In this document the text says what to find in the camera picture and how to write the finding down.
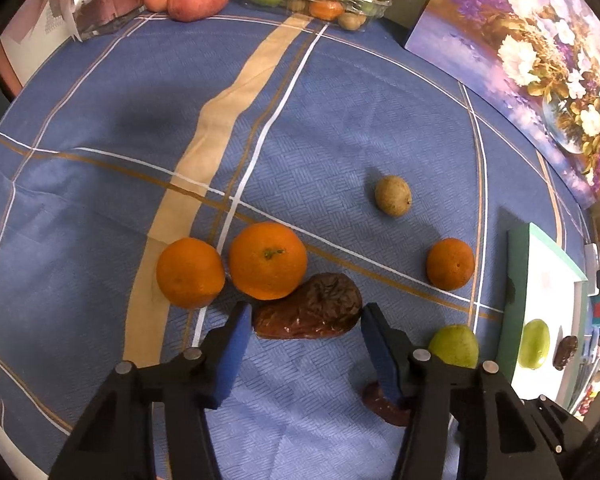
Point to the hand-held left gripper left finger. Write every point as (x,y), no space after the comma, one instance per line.
(235,355)

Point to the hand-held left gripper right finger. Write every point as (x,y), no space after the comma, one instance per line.
(380,360)

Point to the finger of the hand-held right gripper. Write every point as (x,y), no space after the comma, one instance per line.
(555,430)

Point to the brown wrinkled date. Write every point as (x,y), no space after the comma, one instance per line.
(385,410)
(565,352)

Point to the green pear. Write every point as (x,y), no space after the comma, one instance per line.
(532,345)
(455,342)

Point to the dark wrinkled avocado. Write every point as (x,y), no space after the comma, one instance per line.
(310,310)

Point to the large orange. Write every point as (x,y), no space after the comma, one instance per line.
(267,265)

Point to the small orange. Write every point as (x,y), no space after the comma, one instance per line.
(450,263)

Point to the white tray with teal rim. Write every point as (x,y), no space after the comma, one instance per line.
(550,280)

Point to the white power strip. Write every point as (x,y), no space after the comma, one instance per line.
(591,270)

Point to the small brown kiwi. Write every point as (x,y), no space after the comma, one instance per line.
(352,20)

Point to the small tangerine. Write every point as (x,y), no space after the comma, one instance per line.
(325,9)

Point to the flower painting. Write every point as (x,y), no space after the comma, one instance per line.
(505,25)

